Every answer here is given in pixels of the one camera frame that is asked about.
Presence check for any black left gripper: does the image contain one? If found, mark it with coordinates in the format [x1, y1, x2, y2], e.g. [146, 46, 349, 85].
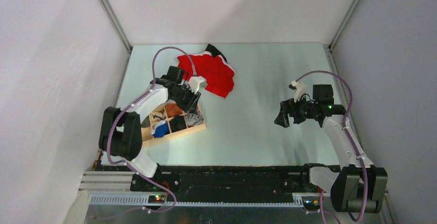
[171, 85, 201, 115]

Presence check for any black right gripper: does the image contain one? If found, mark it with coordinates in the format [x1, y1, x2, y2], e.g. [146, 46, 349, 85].
[274, 93, 317, 128]

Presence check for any grey striped underwear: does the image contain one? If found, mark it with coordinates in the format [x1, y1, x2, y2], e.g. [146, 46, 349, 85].
[184, 112, 204, 128]

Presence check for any wooden compartment organizer box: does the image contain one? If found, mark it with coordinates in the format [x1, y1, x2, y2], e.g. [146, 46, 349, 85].
[141, 103, 206, 147]

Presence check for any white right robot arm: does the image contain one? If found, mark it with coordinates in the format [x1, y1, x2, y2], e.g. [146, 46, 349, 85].
[274, 81, 388, 214]

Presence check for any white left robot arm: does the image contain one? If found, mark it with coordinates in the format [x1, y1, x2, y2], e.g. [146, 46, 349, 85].
[98, 66, 207, 192]

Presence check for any black rolled cloth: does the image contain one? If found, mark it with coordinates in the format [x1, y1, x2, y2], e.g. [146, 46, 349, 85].
[169, 115, 187, 133]

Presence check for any brown rolled cloth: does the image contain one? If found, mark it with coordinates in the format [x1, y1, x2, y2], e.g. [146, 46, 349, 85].
[165, 103, 183, 118]

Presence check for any blue rolled cloth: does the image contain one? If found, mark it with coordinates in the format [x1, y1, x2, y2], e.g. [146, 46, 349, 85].
[151, 120, 170, 138]

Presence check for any beige rolled cloth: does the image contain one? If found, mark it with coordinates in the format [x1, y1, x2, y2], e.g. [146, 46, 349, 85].
[149, 111, 166, 124]

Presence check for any red garment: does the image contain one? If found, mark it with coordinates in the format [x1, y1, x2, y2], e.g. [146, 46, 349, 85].
[177, 44, 235, 98]

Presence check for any dark grey rolled cloth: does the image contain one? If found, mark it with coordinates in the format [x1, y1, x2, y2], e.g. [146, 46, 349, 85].
[141, 116, 151, 128]

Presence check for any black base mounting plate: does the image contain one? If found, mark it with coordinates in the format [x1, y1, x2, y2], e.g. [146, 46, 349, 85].
[130, 164, 318, 204]

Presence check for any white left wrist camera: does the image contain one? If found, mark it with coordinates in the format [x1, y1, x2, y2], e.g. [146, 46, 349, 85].
[188, 76, 207, 93]

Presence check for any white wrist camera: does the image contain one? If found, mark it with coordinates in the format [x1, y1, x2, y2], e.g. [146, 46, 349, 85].
[289, 81, 307, 102]
[188, 76, 207, 93]

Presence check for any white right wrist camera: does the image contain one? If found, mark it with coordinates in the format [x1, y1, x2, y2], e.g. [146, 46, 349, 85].
[289, 81, 307, 102]

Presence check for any aluminium front frame rail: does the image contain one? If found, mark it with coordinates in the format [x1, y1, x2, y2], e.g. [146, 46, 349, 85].
[79, 166, 318, 209]

